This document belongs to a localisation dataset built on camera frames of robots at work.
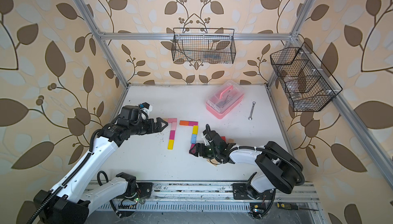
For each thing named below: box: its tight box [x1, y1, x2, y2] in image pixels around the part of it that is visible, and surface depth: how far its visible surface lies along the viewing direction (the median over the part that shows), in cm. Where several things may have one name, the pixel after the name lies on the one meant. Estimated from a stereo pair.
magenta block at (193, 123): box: [188, 121, 199, 127], surface depth 101 cm
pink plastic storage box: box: [205, 79, 245, 120], surface depth 102 cm
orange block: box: [179, 120, 189, 126], surface depth 101 cm
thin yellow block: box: [167, 139, 175, 150], surface depth 92 cm
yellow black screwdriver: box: [276, 202, 320, 212], surface depth 70 cm
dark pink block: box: [169, 129, 176, 140], surface depth 95 cm
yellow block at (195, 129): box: [192, 125, 200, 136], surface depth 98 cm
